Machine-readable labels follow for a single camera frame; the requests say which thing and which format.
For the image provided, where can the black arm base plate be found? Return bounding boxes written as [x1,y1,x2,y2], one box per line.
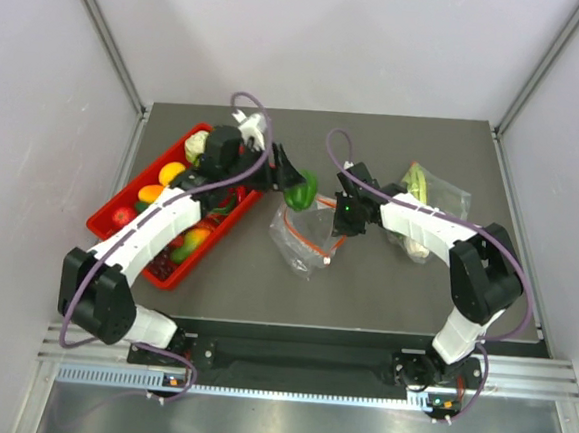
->
[124,311,488,408]

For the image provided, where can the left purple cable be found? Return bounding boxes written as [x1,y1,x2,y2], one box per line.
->
[55,78,279,411]

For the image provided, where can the fake red apple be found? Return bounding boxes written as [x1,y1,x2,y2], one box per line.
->
[111,206,137,229]

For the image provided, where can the grey cable duct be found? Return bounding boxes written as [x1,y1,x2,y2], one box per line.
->
[56,364,453,413]

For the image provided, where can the fake lemon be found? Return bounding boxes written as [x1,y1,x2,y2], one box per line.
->
[158,161,186,187]

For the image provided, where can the fake green onion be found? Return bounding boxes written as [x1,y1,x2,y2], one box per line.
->
[207,190,240,220]

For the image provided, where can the red plastic bin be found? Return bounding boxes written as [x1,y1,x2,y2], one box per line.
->
[86,123,262,290]

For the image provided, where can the fake dark grapes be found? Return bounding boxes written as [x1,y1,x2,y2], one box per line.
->
[146,246,177,282]

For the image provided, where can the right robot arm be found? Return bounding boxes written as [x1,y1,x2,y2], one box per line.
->
[333,162,524,385]

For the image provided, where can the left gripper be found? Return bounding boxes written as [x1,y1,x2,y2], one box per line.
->
[220,135,307,195]

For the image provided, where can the fake leek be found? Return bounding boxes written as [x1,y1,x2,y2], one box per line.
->
[403,162,430,263]

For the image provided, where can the clear zip bag red slider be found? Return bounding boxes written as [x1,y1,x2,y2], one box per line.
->
[269,195,346,280]

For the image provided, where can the purple cable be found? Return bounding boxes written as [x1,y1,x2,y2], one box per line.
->
[303,126,548,430]
[55,78,279,411]

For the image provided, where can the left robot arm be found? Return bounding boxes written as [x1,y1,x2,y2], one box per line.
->
[58,125,306,364]

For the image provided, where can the fake green pepper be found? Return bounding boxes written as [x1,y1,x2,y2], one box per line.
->
[283,171,318,212]

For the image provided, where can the fake cabbage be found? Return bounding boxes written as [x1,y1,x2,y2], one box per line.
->
[183,130,210,165]

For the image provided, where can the fake mango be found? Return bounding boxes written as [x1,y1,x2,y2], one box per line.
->
[169,227,212,265]

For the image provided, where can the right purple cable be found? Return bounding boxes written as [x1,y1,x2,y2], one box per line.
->
[303,126,548,430]

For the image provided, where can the fake orange fruit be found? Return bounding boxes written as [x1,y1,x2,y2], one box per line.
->
[137,184,164,204]

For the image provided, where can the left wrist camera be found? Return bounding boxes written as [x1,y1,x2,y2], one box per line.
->
[231,109,267,151]

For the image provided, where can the clear bag with leek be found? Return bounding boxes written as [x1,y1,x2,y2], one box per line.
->
[385,164,472,264]

